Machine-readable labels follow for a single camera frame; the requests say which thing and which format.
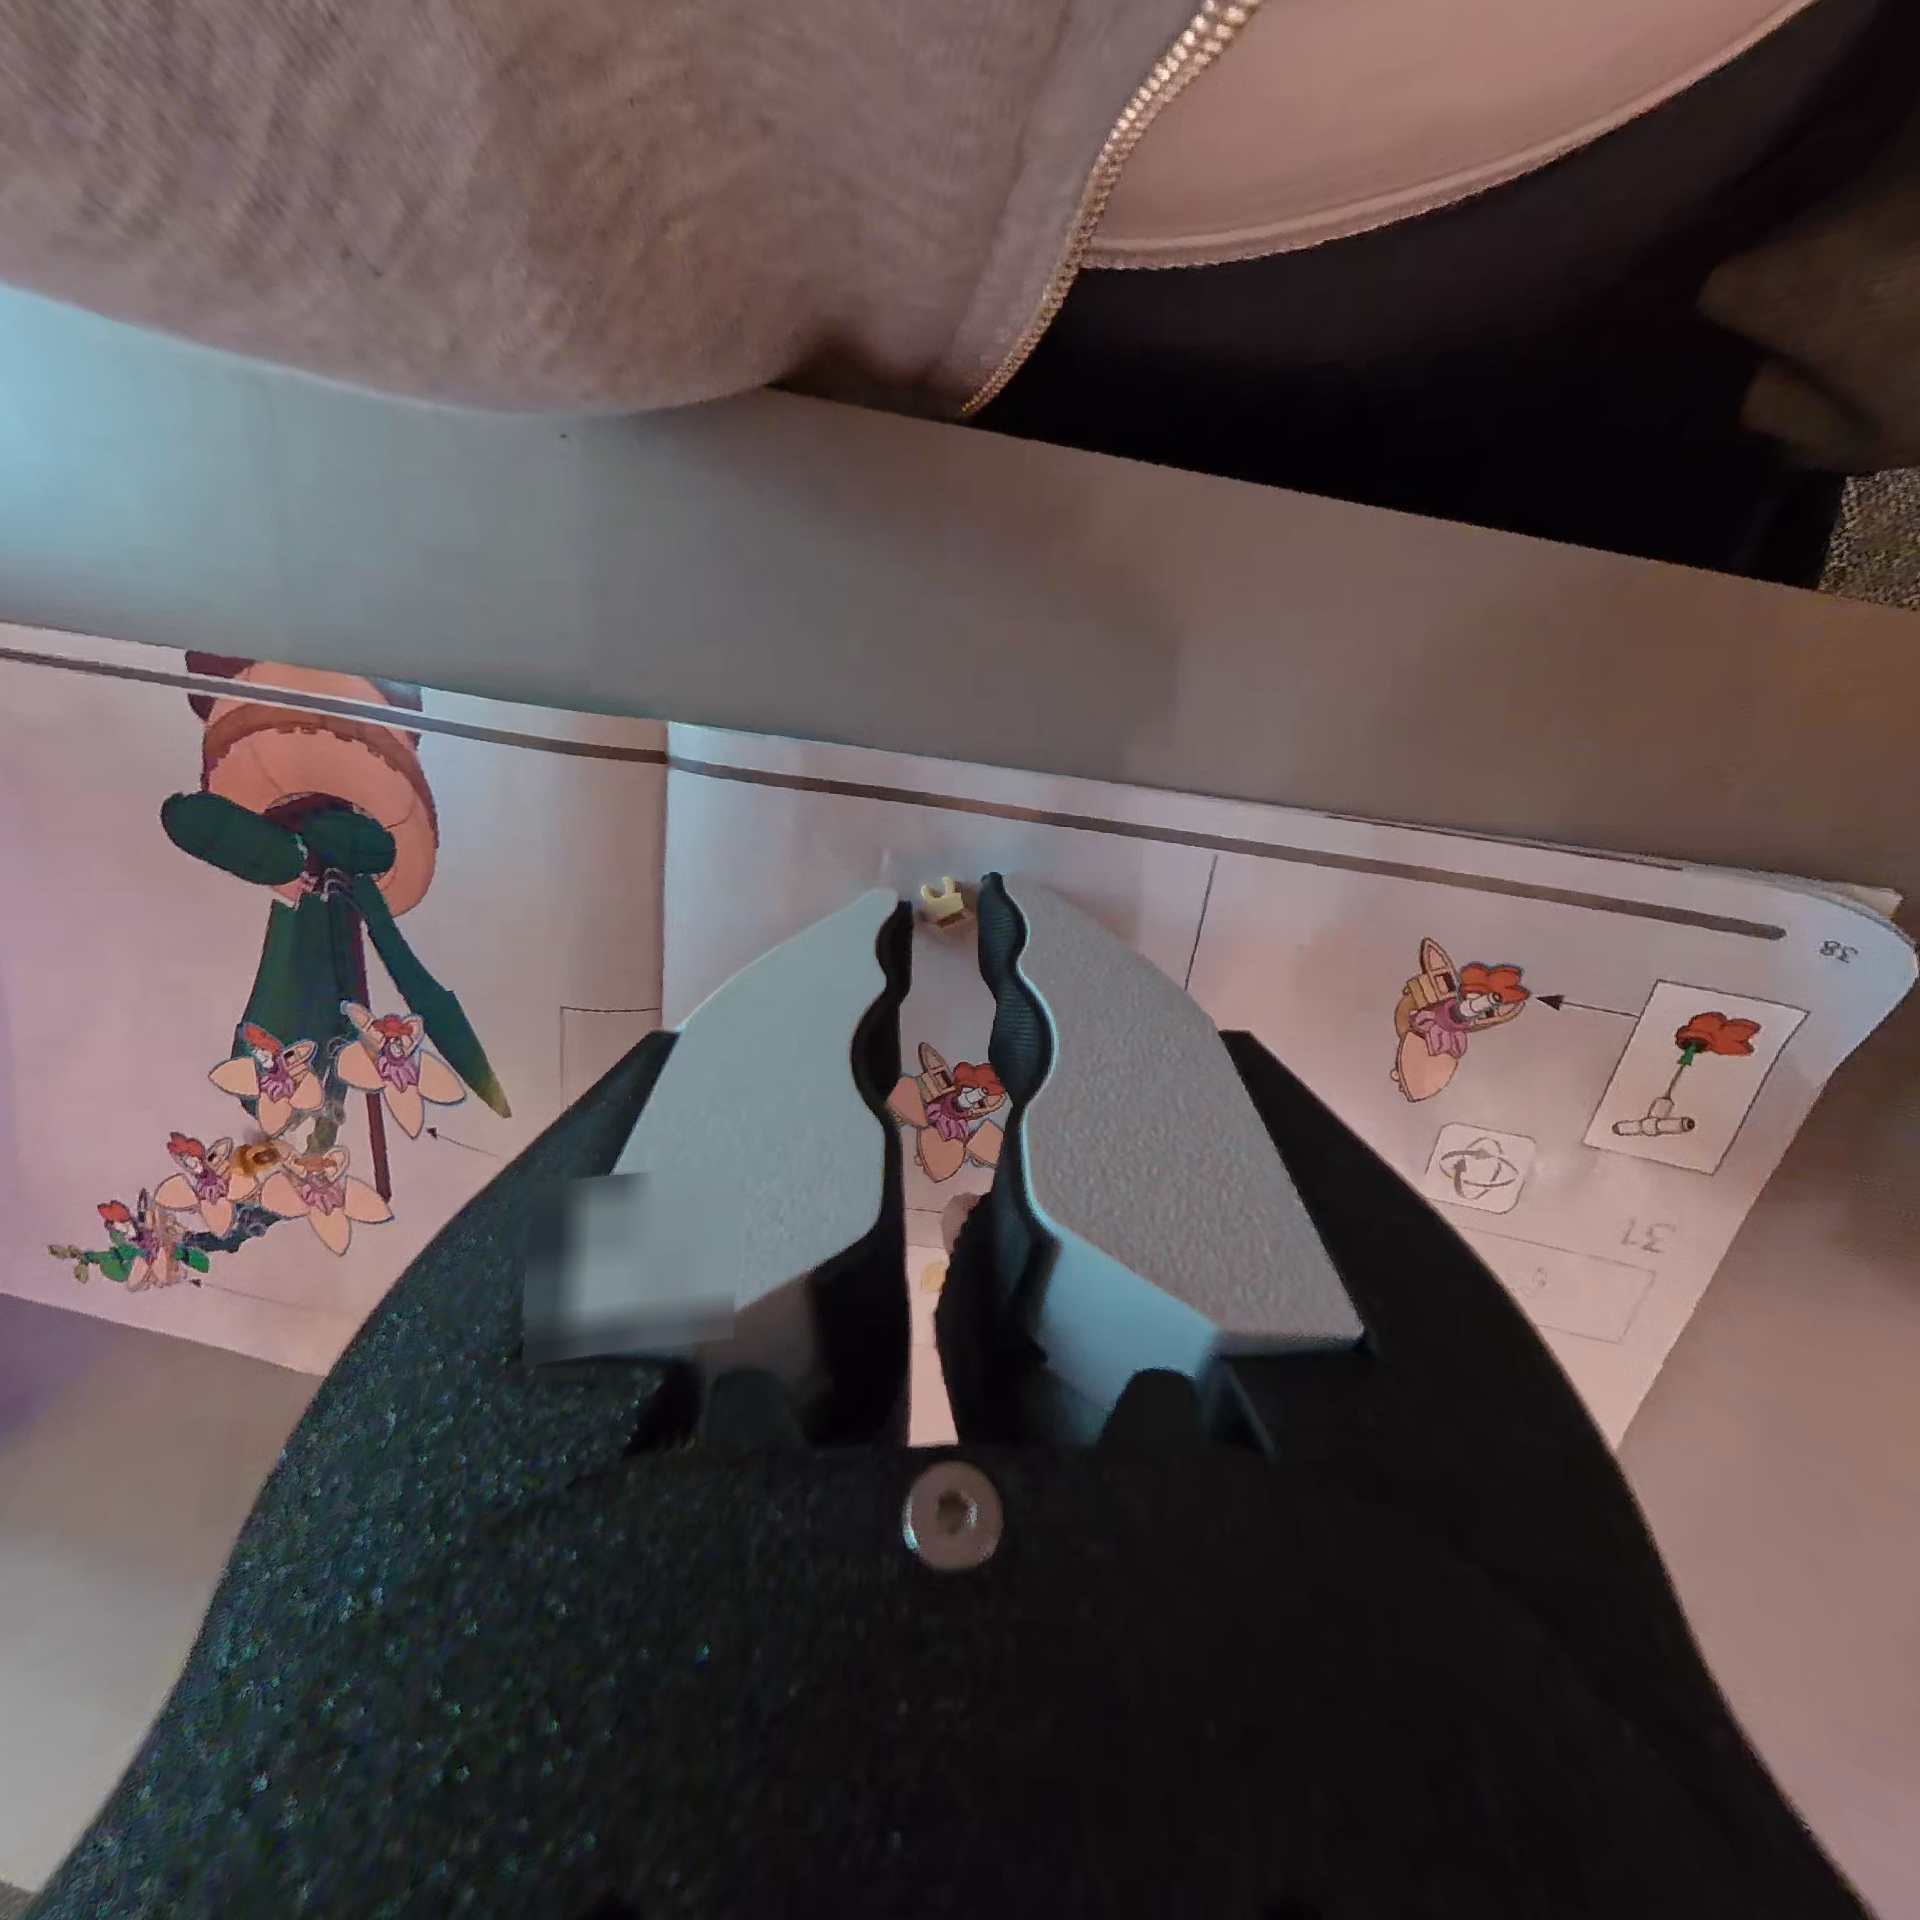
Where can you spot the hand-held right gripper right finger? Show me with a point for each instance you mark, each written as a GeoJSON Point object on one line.
{"type": "Point", "coordinates": [1171, 1170]}

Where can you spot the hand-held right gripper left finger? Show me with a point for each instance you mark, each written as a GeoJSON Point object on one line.
{"type": "Point", "coordinates": [765, 1080]}

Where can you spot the small cream brick clip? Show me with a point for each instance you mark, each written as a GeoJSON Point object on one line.
{"type": "Point", "coordinates": [943, 906]}

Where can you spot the grey desk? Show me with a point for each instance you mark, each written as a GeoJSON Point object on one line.
{"type": "Point", "coordinates": [751, 569]}

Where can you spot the brick building instruction booklet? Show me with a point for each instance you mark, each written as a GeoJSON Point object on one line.
{"type": "Point", "coordinates": [1291, 975]}

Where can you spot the person's dark pants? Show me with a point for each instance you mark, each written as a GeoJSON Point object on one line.
{"type": "Point", "coordinates": [1426, 389]}

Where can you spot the person's torso in grey hoodie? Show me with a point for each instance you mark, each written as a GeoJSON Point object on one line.
{"type": "Point", "coordinates": [452, 181]}

